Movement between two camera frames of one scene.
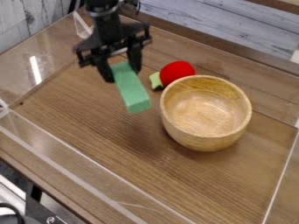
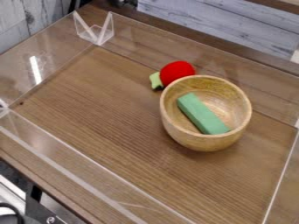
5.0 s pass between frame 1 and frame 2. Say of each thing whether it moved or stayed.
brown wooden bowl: stayed
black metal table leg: stayed
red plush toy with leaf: stayed
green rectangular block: moved
